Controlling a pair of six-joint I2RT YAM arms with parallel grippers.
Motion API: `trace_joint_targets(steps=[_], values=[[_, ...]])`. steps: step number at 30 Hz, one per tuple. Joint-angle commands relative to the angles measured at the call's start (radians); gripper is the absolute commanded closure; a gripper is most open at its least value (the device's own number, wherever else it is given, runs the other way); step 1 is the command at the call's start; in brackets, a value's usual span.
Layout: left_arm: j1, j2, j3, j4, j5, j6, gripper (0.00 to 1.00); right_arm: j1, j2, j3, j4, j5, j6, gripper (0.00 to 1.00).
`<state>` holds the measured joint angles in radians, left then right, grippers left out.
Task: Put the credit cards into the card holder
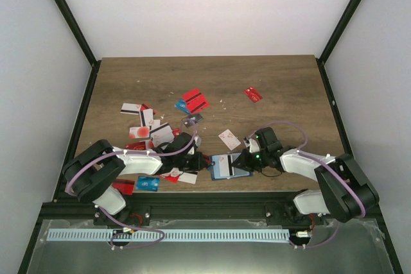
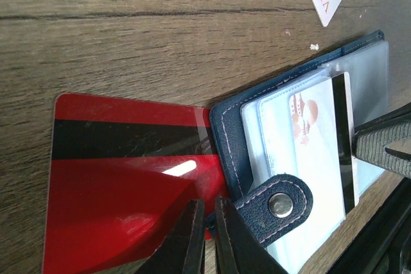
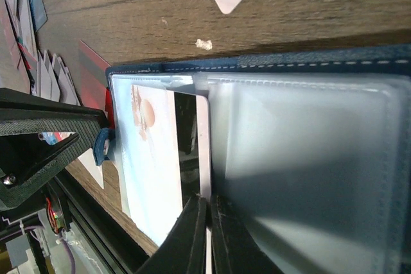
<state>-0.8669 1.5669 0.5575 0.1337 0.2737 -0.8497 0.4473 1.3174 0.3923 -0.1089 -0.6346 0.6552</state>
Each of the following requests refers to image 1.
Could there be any white blossom VIP card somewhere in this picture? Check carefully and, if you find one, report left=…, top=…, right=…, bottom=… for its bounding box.
left=211, top=155, right=234, bottom=179

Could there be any blue leather card holder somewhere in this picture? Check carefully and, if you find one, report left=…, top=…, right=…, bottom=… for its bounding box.
left=208, top=153, right=252, bottom=180

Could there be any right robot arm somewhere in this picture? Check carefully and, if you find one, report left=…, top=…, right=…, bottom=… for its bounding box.
left=230, top=127, right=380, bottom=225

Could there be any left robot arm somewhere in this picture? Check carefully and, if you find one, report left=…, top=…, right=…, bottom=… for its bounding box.
left=62, top=132, right=209, bottom=225

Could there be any white striped card bottom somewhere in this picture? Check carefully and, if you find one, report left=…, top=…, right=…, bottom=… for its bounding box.
left=170, top=171, right=198, bottom=184

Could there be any white floral VIP card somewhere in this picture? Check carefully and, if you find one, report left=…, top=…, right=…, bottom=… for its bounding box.
left=218, top=129, right=241, bottom=151

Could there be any black VIP card top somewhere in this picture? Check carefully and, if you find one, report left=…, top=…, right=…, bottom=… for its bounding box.
left=184, top=113, right=204, bottom=126

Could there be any blue card bottom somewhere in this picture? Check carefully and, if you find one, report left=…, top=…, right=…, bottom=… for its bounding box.
left=136, top=176, right=160, bottom=192

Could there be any blue card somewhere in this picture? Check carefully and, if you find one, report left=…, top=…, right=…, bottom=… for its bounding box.
left=136, top=176, right=160, bottom=192
left=175, top=99, right=190, bottom=115

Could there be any red gold cards pile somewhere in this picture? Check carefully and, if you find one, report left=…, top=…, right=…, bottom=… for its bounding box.
left=125, top=141, right=146, bottom=151

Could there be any blue card top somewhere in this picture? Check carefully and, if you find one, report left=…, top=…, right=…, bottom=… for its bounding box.
left=175, top=99, right=190, bottom=115

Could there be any red card far right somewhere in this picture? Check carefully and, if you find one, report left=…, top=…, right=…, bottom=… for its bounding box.
left=243, top=87, right=263, bottom=103

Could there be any white red-circle card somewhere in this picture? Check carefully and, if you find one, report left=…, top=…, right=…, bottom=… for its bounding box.
left=129, top=126, right=150, bottom=139

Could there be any red striped card top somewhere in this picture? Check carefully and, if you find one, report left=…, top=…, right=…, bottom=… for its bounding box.
left=182, top=89, right=209, bottom=114

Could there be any white striped card upright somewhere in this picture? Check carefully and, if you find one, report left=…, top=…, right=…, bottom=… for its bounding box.
left=139, top=108, right=154, bottom=126

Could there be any red striped card bottom-left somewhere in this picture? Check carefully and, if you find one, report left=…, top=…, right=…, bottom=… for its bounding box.
left=112, top=179, right=136, bottom=196

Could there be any white striped card top-left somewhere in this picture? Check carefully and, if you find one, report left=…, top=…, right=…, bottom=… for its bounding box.
left=120, top=103, right=141, bottom=115

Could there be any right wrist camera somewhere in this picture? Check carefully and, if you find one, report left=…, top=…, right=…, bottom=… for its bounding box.
left=244, top=137, right=260, bottom=153

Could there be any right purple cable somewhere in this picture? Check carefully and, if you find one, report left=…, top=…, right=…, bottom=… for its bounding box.
left=247, top=121, right=367, bottom=250

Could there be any black aluminium frame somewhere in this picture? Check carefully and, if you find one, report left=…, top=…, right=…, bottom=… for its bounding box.
left=17, top=0, right=404, bottom=274

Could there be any light blue slotted rail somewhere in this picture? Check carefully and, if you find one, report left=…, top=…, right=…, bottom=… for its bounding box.
left=46, top=228, right=290, bottom=243

